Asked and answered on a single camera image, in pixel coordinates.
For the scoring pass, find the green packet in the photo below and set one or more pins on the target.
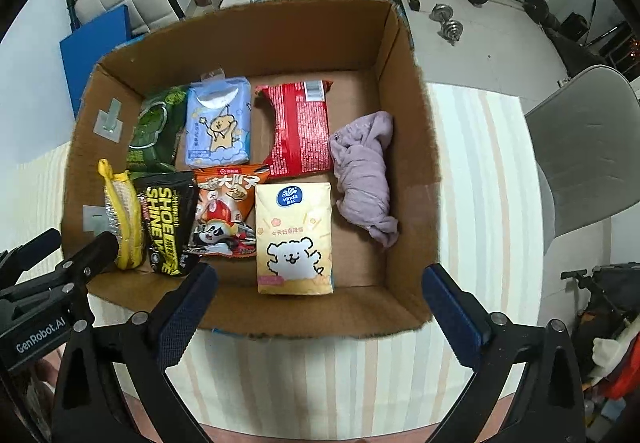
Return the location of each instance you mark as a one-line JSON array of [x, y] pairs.
[[155, 128]]

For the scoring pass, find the chrome dumbbell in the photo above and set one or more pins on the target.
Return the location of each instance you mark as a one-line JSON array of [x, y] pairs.
[[452, 30], [441, 12]]

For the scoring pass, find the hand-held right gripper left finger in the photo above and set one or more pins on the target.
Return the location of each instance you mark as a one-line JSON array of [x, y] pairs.
[[187, 313]]

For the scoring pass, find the purple cloth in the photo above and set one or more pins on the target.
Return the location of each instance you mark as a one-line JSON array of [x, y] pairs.
[[362, 173]]

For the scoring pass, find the blue board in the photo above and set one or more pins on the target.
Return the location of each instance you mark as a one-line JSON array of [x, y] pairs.
[[92, 53]]

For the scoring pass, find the red packet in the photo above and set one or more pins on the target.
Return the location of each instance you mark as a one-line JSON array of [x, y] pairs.
[[300, 128]]

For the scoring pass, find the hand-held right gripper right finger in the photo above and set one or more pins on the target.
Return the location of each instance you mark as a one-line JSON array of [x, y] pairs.
[[452, 315]]

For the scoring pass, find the orange snack packet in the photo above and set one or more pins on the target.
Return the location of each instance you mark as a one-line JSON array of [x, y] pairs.
[[225, 213]]

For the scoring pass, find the cream tissue pack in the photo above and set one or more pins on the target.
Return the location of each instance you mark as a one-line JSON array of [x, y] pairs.
[[295, 243]]

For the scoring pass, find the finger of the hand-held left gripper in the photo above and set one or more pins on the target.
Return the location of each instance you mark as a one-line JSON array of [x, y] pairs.
[[30, 250], [92, 255]]

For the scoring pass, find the black wipes packet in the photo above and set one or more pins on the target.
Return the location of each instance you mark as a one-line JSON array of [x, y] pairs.
[[167, 218]]

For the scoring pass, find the red and white cloth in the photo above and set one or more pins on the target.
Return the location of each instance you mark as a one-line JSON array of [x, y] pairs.
[[617, 363]]

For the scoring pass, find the light blue tissue packet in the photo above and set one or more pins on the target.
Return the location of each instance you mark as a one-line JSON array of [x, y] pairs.
[[219, 123]]

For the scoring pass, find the cardboard box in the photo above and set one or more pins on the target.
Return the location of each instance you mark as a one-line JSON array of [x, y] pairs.
[[360, 98]]

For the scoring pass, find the grey chair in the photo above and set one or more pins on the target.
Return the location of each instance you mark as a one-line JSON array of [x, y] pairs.
[[585, 148]]

